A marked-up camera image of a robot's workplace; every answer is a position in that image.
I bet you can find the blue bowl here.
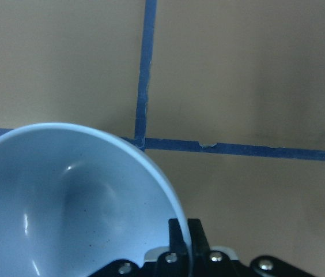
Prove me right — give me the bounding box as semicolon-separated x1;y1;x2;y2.
0;123;191;276

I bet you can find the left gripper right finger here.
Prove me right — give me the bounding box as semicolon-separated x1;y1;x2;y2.
188;219;240;276

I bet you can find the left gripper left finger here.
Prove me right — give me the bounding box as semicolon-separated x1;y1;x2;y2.
155;218;190;276

